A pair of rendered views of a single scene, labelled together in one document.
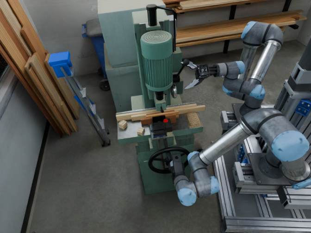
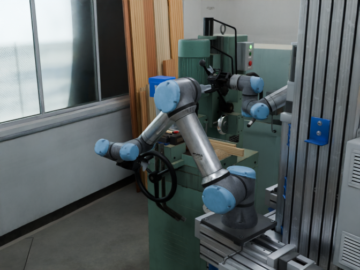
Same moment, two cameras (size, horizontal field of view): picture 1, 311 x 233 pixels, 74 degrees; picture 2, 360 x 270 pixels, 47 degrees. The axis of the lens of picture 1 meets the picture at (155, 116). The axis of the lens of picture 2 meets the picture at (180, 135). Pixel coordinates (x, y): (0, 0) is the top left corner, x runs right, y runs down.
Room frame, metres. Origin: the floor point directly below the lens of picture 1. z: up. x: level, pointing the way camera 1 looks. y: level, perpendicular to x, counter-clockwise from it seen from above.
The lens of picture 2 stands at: (-0.67, -1.56, 1.63)
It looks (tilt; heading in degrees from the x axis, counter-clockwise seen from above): 16 degrees down; 43
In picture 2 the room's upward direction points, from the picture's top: straight up
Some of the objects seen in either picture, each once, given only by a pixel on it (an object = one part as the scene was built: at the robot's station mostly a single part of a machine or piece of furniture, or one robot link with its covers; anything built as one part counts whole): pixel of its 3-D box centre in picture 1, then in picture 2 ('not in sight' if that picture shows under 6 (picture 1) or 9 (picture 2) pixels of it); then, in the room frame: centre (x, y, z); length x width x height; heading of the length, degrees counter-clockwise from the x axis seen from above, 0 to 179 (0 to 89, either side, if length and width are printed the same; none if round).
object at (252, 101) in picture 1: (254, 95); not in sight; (1.13, -0.74, 0.98); 0.13 x 0.12 x 0.14; 51
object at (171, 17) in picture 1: (170, 29); (245, 55); (1.42, -0.16, 1.40); 0.10 x 0.06 x 0.16; 5
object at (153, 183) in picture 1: (161, 147); (203, 221); (1.21, -0.03, 0.36); 0.58 x 0.45 x 0.71; 5
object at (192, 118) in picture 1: (193, 118); (216, 153); (1.02, -0.27, 0.92); 0.14 x 0.09 x 0.04; 5
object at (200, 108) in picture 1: (168, 113); (201, 143); (1.09, -0.10, 0.92); 0.55 x 0.02 x 0.04; 95
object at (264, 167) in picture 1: (273, 163); (239, 209); (0.64, -0.69, 0.87); 0.15 x 0.15 x 0.10
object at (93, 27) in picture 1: (111, 54); not in sight; (2.93, 0.58, 0.48); 0.64 x 0.54 x 0.97; 101
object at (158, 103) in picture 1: (159, 101); (195, 123); (1.11, -0.04, 1.03); 0.14 x 0.07 x 0.09; 5
